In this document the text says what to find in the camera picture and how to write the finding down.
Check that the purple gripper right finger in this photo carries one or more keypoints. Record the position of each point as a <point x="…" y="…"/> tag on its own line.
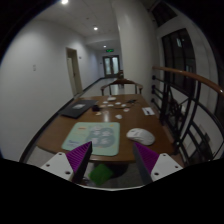
<point x="153" y="166"/>

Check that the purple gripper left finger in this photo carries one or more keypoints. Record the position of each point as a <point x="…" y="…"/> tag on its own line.
<point x="70" y="166"/>

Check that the white computer mouse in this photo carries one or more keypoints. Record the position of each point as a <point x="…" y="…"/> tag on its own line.
<point x="141" y="136"/>

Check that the light green mouse pad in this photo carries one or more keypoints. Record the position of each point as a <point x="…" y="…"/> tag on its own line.
<point x="105" y="137"/>

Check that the green object under table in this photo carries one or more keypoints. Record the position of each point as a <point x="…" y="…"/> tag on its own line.
<point x="100" y="174"/>

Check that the white paper with pen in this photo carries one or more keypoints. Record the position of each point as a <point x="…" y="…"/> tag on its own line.
<point x="148" y="111"/>

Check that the black laptop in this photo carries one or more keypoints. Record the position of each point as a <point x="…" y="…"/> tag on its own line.
<point x="78" y="108"/>

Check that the white round piece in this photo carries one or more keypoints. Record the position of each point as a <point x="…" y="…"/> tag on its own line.
<point x="118" y="116"/>

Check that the small black object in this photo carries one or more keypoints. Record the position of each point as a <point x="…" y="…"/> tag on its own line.
<point x="95" y="108"/>

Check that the wooden handrail with black railing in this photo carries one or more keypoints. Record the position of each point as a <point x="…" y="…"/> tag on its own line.
<point x="184" y="101"/>

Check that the wooden armchair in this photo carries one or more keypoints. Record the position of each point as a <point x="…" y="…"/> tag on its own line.
<point x="122" y="82"/>

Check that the glass double door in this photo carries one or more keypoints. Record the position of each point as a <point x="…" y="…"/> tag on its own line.
<point x="111" y="65"/>

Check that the beige side door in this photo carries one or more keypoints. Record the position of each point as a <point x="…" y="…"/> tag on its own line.
<point x="73" y="71"/>

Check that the green exit sign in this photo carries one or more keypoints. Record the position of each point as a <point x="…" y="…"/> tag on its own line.
<point x="109" y="50"/>

